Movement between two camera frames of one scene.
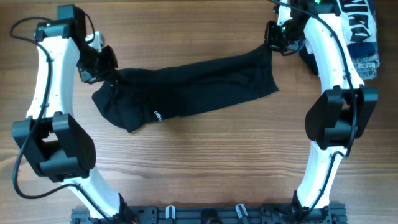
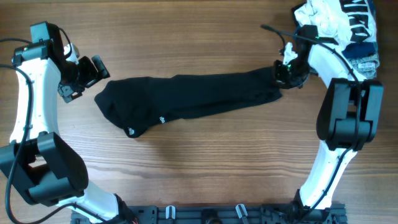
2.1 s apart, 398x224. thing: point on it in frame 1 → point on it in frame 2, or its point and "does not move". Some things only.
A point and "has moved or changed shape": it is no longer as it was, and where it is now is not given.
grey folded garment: (366, 66) does not move
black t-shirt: (137, 97) has moved or changed shape
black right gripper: (271, 40) → (280, 81)
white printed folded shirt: (357, 21) does not move
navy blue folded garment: (356, 50) does not move
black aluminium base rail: (211, 214) does not move
